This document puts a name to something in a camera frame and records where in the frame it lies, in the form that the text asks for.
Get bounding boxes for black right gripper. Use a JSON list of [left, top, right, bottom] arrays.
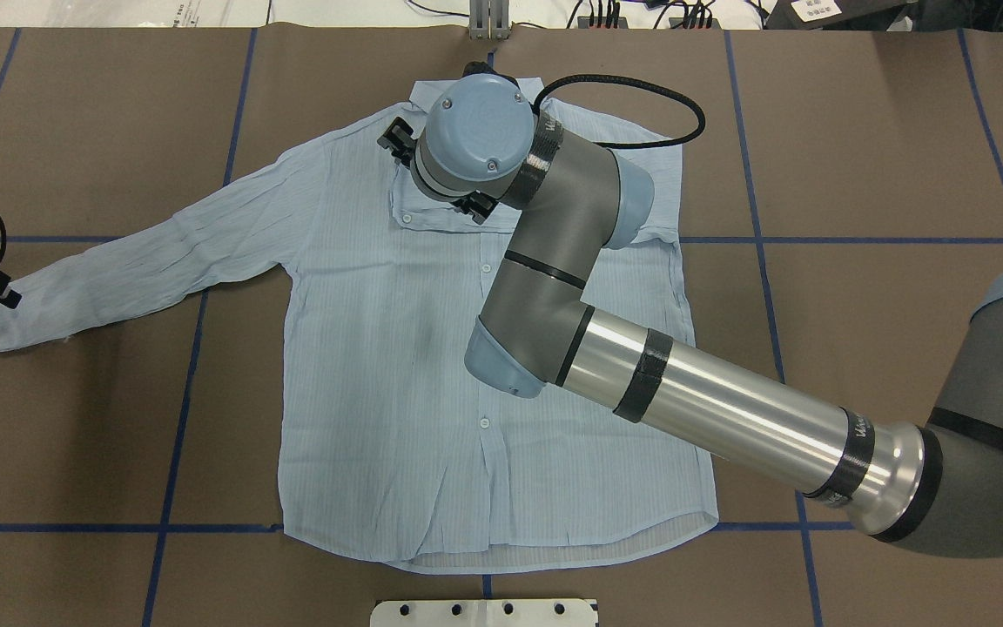
[[377, 118, 499, 225]]

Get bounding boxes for light blue button-up shirt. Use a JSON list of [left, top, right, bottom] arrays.
[[0, 80, 719, 575]]

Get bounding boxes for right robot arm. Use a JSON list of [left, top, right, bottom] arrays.
[[378, 63, 1003, 558]]

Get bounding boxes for black usb hub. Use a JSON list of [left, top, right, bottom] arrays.
[[568, 1, 630, 30], [645, 1, 721, 30]]

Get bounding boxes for black power adapter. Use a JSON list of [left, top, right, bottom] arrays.
[[764, 1, 920, 31]]

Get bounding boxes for aluminium frame post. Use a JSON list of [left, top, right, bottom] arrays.
[[468, 0, 512, 40]]

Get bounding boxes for white pedestal column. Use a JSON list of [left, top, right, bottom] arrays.
[[369, 598, 601, 626]]

